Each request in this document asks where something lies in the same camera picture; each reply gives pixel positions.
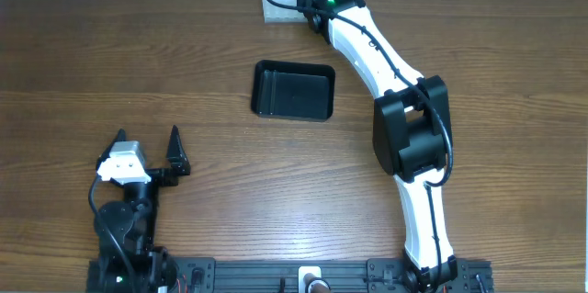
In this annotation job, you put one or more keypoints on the clear test tube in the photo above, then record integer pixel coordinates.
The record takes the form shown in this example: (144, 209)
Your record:
(265, 93)
(273, 93)

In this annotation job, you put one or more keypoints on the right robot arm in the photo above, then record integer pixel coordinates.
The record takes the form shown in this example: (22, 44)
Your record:
(367, 54)

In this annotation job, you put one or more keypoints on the black tray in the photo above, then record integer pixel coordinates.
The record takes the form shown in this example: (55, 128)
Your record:
(298, 95)

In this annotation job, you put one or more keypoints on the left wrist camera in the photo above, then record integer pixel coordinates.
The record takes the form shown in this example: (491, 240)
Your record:
(124, 164)

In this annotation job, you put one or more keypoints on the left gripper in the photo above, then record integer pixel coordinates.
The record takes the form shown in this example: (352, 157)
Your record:
(163, 177)

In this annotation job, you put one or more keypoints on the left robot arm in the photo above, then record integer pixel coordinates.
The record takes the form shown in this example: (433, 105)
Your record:
(115, 219)

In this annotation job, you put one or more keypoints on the mounting rail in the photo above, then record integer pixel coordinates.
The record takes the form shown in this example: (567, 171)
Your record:
(257, 274)

